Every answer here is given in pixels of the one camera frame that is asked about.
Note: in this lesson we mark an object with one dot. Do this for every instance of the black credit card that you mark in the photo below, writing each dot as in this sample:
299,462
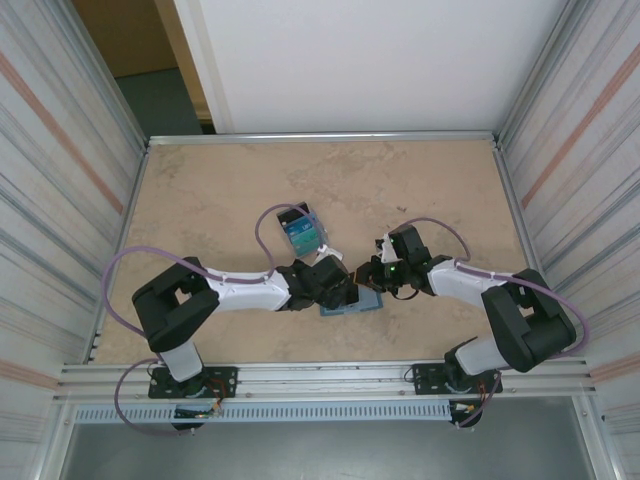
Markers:
289,215

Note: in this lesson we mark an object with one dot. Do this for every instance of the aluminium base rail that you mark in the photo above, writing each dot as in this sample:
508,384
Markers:
325,380

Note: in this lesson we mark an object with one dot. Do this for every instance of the aluminium upright frame post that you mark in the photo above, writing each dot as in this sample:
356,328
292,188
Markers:
111,85
539,85

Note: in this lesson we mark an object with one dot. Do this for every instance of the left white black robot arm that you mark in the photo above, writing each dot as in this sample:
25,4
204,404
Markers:
245,292

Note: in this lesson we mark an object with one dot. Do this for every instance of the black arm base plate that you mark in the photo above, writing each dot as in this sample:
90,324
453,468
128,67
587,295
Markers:
225,382
425,380

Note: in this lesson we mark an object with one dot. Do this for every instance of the clear acrylic card stand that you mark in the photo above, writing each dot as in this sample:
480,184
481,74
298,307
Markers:
322,240

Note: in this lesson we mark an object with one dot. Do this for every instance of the aluminium table side rail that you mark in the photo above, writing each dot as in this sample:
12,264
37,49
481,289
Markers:
131,215
512,200

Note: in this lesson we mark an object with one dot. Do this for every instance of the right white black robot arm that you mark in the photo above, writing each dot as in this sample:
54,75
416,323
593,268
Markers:
465,282

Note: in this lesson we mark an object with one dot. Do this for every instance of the blue folding card holder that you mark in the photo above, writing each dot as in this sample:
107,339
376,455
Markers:
370,302

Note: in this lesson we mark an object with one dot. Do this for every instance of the aluminium frame cross bar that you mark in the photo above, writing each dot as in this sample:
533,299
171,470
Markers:
325,137

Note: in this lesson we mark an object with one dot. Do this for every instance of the corrugated translucent side panel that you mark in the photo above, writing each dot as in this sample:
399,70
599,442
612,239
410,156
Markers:
590,200
50,200

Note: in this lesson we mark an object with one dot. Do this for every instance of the white door frame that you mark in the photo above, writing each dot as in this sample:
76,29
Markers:
205,75

